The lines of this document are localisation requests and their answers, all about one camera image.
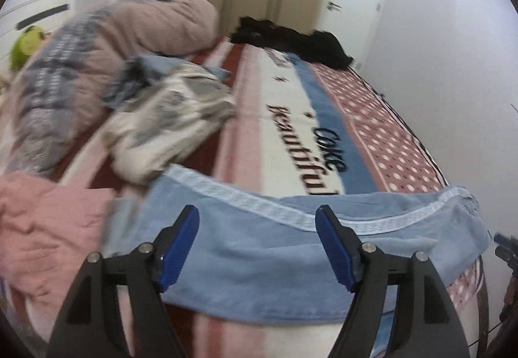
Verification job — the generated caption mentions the cream patterned folded garment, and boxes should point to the cream patterned folded garment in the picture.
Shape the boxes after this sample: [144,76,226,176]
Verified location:
[103,62,236,185]

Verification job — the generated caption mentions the striped polka dot blanket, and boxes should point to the striped polka dot blanket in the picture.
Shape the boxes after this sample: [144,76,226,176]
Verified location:
[0,35,487,358]

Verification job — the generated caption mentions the grey folded garment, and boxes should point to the grey folded garment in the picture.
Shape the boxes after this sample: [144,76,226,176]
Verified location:
[103,55,235,111]

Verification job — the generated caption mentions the green plush toy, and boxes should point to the green plush toy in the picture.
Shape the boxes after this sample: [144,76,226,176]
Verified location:
[10,26,47,71]

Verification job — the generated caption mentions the light blue denim pants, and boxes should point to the light blue denim pants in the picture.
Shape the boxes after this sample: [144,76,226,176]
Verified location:
[103,165,492,326]

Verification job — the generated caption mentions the black clothes pile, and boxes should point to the black clothes pile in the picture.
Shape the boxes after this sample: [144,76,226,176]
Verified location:
[230,16,354,71]

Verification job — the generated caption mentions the pink garment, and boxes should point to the pink garment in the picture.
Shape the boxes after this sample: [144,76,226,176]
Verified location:
[1,172,115,308]

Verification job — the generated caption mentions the white headboard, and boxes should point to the white headboard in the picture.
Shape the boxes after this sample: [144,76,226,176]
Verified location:
[0,0,75,61]

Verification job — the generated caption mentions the pink plaid comforter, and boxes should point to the pink plaid comforter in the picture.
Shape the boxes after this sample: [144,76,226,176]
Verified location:
[1,0,219,176]

